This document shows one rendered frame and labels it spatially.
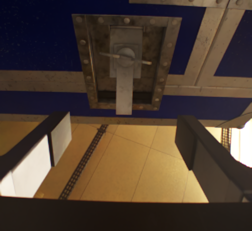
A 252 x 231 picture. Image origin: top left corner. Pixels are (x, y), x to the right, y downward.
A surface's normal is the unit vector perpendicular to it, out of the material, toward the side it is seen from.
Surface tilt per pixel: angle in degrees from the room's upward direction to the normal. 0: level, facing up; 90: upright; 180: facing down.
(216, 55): 90
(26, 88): 90
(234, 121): 90
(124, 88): 123
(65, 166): 180
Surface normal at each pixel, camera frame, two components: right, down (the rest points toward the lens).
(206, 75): -0.02, 0.77
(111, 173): 0.02, -0.64
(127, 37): 0.00, 0.29
